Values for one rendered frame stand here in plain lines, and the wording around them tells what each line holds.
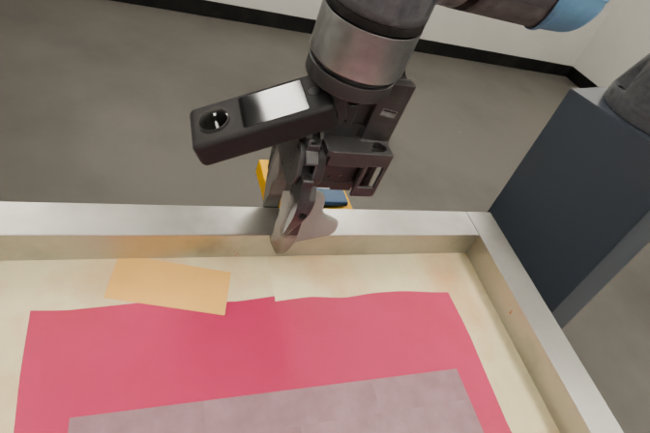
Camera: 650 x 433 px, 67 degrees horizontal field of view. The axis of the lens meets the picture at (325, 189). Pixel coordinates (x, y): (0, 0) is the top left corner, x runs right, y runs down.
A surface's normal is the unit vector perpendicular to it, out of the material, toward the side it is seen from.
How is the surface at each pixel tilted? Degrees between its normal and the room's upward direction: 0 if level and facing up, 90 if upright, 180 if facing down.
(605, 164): 90
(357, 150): 5
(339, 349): 5
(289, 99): 30
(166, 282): 5
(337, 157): 95
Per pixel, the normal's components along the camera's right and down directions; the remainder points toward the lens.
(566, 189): -0.81, 0.15
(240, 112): -0.17, -0.59
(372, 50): -0.01, 0.69
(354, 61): -0.23, 0.63
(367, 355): 0.30, -0.69
